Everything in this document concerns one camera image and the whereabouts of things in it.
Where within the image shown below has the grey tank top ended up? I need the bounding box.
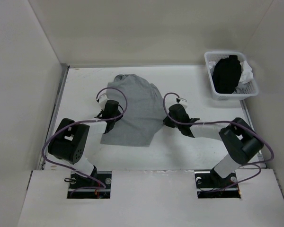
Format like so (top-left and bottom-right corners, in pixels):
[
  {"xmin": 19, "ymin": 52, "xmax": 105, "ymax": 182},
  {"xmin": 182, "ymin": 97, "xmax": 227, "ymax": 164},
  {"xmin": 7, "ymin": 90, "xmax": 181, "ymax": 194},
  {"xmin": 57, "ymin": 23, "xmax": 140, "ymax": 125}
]
[{"xmin": 101, "ymin": 74, "xmax": 166, "ymax": 147}]

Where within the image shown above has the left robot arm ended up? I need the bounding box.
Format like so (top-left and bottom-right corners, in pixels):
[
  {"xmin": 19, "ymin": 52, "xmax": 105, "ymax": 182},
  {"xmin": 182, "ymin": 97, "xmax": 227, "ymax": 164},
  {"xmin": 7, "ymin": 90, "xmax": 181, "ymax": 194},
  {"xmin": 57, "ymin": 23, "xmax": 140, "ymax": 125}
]
[{"xmin": 48, "ymin": 100, "xmax": 122, "ymax": 189}]

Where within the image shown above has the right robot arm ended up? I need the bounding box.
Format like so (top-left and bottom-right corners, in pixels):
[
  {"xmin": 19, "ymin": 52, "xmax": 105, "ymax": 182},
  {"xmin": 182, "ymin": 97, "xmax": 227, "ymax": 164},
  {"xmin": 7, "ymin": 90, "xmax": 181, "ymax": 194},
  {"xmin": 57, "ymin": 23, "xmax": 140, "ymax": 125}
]
[{"xmin": 163, "ymin": 104, "xmax": 264, "ymax": 188}]

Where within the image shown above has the black tank top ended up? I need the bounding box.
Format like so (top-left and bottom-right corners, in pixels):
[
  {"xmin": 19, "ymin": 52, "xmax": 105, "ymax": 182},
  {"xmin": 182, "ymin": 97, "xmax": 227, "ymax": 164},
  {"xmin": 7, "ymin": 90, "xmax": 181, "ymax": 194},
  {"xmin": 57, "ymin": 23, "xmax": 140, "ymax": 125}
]
[{"xmin": 212, "ymin": 55, "xmax": 242, "ymax": 94}]

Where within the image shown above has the white tank top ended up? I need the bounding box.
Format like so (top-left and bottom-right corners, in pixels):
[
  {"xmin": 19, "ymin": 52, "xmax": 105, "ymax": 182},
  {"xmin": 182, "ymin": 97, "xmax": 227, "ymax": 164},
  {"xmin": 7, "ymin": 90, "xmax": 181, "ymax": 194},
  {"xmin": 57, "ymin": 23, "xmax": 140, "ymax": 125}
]
[{"xmin": 209, "ymin": 61, "xmax": 254, "ymax": 94}]

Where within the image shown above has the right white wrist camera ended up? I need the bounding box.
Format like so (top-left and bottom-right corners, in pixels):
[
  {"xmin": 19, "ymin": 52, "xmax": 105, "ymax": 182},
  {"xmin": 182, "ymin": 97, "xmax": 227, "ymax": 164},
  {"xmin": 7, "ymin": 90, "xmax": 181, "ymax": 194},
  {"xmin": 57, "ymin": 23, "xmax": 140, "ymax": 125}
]
[{"xmin": 176, "ymin": 97, "xmax": 188, "ymax": 108}]

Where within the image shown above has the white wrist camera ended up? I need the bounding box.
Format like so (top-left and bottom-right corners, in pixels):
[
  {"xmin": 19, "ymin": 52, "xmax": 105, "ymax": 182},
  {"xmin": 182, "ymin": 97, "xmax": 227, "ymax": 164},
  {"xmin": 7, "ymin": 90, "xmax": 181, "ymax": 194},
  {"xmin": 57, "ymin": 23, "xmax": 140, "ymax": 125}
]
[
  {"xmin": 176, "ymin": 97, "xmax": 188, "ymax": 108},
  {"xmin": 97, "ymin": 94, "xmax": 108, "ymax": 108}
]

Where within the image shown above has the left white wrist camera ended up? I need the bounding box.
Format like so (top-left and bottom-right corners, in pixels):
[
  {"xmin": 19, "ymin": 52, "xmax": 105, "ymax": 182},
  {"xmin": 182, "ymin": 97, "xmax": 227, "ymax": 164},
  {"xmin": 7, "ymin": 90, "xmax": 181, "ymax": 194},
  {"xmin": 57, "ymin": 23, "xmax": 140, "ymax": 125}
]
[{"xmin": 97, "ymin": 94, "xmax": 108, "ymax": 108}]

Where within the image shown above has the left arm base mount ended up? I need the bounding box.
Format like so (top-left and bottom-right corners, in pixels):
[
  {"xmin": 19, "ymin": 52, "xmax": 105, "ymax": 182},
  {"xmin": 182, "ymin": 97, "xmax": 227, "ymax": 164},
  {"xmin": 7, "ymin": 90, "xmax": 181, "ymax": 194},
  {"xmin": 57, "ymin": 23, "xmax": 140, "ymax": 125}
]
[{"xmin": 64, "ymin": 172, "xmax": 112, "ymax": 199}]

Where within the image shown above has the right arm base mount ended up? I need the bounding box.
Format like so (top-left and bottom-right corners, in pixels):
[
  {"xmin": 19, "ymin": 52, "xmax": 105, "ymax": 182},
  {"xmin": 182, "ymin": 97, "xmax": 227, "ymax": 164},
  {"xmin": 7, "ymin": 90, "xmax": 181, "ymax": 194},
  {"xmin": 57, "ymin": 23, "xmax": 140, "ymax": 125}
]
[{"xmin": 195, "ymin": 171, "xmax": 241, "ymax": 199}]

